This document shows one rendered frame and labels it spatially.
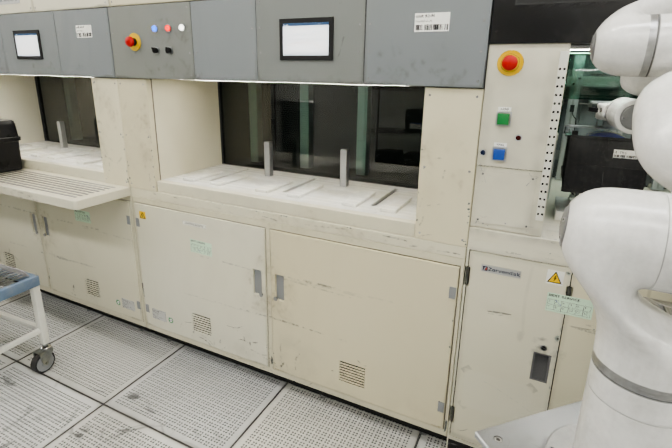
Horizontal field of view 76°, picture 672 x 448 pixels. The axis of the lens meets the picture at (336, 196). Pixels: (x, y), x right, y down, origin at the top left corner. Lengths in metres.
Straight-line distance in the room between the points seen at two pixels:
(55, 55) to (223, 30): 0.98
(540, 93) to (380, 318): 0.90
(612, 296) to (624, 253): 0.06
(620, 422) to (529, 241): 0.76
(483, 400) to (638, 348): 1.07
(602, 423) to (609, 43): 0.58
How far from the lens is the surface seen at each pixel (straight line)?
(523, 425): 0.87
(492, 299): 1.47
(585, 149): 1.51
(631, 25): 0.89
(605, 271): 0.61
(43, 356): 2.42
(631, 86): 1.20
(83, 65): 2.27
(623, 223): 0.60
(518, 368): 1.58
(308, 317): 1.76
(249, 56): 1.62
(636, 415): 0.70
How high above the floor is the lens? 1.32
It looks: 16 degrees down
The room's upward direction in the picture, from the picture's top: 1 degrees clockwise
